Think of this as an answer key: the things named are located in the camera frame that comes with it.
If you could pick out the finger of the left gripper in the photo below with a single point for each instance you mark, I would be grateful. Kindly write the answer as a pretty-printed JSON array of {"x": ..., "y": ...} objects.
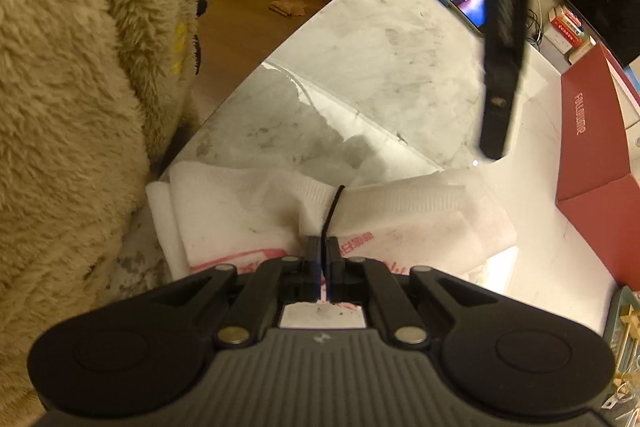
[{"x": 501, "y": 85}]

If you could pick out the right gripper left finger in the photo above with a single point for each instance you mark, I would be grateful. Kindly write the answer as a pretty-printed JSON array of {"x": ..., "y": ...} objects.
[{"x": 275, "y": 284}]

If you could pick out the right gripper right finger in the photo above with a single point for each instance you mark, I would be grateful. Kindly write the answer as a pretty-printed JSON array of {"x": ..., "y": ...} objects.
[{"x": 381, "y": 295}]

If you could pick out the white printed shopping bag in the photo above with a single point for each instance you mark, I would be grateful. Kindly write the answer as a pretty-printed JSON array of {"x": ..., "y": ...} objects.
[{"x": 205, "y": 216}]

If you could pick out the red cardboard box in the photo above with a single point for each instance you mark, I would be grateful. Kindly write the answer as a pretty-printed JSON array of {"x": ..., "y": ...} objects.
[{"x": 598, "y": 184}]

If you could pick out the teal dish tray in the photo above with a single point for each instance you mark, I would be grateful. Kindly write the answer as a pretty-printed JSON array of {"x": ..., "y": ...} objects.
[{"x": 621, "y": 406}]

